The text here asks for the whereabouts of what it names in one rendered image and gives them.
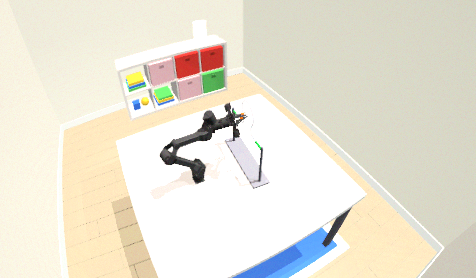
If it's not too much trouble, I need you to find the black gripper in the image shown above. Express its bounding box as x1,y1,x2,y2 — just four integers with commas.
218,102,248,138

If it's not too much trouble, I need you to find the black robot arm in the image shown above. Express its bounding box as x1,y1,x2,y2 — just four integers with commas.
159,109,221,185

